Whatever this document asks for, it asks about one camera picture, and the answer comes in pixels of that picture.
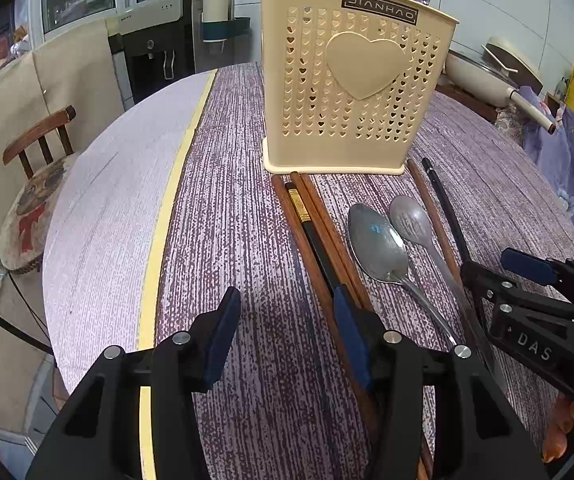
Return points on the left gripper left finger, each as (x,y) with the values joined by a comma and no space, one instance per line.
(188,362)

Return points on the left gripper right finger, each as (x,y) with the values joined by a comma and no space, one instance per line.
(388,367)

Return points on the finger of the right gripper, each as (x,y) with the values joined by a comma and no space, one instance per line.
(485,284)
(528,266)

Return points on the brown wooden chopstick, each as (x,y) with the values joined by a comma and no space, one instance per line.
(325,300)
(327,264)
(340,260)

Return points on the engraved steel spoon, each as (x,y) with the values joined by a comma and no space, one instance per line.
(411,221)

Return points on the black chopstick gold band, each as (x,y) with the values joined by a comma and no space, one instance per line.
(322,259)

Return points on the right hand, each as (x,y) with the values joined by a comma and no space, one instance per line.
(560,425)

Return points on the brown chopstick right side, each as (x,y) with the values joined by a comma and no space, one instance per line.
(434,217)

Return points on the large steel spoon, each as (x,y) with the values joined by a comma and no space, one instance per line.
(380,252)

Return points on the cream frying pan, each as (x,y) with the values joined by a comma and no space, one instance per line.
(492,87)

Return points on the pug print seat cushion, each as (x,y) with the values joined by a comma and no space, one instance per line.
(24,231)

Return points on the cream plastic utensil holder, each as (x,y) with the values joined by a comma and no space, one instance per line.
(347,82)

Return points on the wooden chair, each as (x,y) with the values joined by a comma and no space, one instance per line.
(37,133)

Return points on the water dispenser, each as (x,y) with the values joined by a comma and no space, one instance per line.
(156,38)

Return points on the teal towel holder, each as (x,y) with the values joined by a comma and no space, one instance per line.
(224,30)

